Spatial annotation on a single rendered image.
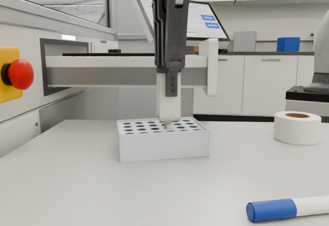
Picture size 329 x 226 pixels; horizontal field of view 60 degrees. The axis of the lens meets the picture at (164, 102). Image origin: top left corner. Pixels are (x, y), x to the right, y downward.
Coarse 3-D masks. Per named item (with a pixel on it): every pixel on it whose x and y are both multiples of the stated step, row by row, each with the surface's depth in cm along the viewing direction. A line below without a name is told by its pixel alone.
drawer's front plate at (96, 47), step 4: (92, 44) 86; (96, 44) 85; (100, 44) 89; (104, 44) 94; (108, 44) 99; (92, 48) 86; (96, 48) 85; (100, 48) 89; (104, 48) 94; (108, 48) 99; (112, 48) 105; (116, 48) 111; (92, 52) 86; (96, 52) 86; (100, 52) 89; (104, 52) 94; (108, 52) 99
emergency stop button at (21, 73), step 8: (16, 64) 35; (24, 64) 36; (8, 72) 36; (16, 72) 35; (24, 72) 36; (32, 72) 38; (16, 80) 35; (24, 80) 36; (32, 80) 38; (16, 88) 36; (24, 88) 37
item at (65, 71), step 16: (48, 64) 57; (64, 64) 57; (80, 64) 57; (96, 64) 57; (112, 64) 56; (128, 64) 56; (144, 64) 56; (192, 64) 56; (48, 80) 57; (64, 80) 57; (80, 80) 57; (96, 80) 57; (112, 80) 57; (128, 80) 57; (144, 80) 56; (192, 80) 56
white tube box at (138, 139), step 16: (128, 128) 41; (144, 128) 41; (160, 128) 41; (176, 128) 41; (192, 128) 41; (128, 144) 37; (144, 144) 38; (160, 144) 38; (176, 144) 39; (192, 144) 39; (208, 144) 40; (128, 160) 38; (144, 160) 38
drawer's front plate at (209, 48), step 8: (208, 40) 54; (216, 40) 53; (200, 48) 75; (208, 48) 54; (216, 48) 53; (208, 56) 54; (216, 56) 53; (208, 64) 54; (216, 64) 53; (208, 72) 54; (216, 72) 54; (208, 80) 54; (216, 80) 54; (208, 88) 54; (216, 88) 54; (208, 96) 55
